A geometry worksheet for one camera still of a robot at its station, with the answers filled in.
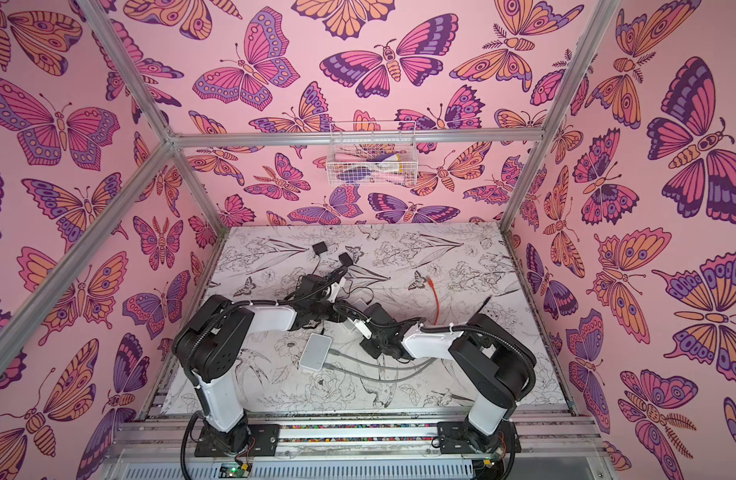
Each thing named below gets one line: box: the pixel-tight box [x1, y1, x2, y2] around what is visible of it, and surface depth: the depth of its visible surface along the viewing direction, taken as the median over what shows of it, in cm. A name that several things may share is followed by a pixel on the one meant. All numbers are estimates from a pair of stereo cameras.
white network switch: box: [299, 332, 332, 372], surface depth 89 cm
